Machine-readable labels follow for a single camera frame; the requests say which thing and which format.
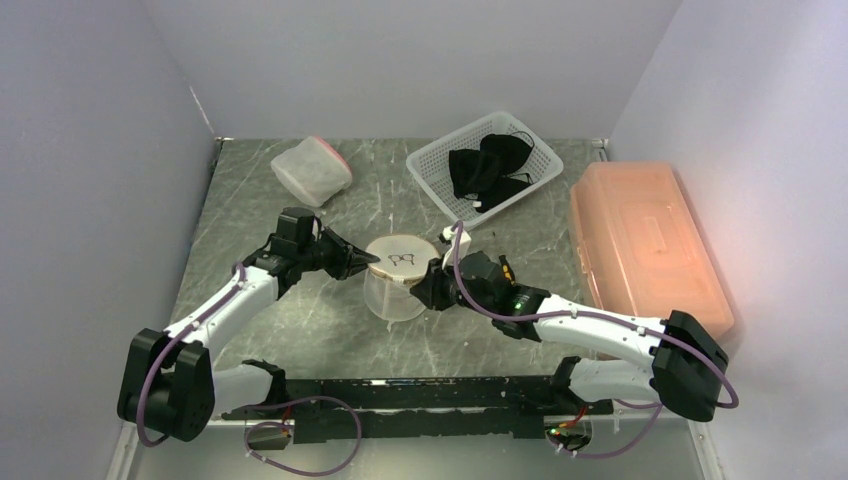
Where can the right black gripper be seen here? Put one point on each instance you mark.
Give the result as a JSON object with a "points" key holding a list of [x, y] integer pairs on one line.
{"points": [[429, 291]]}

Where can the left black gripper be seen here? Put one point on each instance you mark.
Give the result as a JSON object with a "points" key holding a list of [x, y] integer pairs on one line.
{"points": [[345, 253]]}

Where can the white mesh laundry bag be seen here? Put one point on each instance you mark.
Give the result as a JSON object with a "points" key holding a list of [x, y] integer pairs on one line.
{"points": [[387, 285]]}

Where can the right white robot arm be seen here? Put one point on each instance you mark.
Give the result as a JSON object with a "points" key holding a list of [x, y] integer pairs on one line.
{"points": [[671, 361]]}

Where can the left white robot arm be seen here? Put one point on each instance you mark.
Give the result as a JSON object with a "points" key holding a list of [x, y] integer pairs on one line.
{"points": [[169, 388]]}

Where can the black bra in basket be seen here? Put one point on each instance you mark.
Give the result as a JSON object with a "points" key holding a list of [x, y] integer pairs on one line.
{"points": [[490, 175]]}

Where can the black yellow short screwdriver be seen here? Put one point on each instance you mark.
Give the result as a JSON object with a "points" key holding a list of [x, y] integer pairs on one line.
{"points": [[508, 272]]}

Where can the white plastic basket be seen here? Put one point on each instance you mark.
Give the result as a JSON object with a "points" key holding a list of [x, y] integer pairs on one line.
{"points": [[429, 166]]}

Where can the orange translucent storage box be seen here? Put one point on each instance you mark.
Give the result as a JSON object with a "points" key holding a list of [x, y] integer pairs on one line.
{"points": [[637, 248]]}

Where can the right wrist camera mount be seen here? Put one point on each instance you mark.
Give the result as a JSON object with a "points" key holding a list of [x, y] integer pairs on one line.
{"points": [[453, 237]]}

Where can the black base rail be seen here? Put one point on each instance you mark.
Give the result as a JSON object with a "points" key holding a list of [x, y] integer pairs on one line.
{"points": [[522, 407]]}

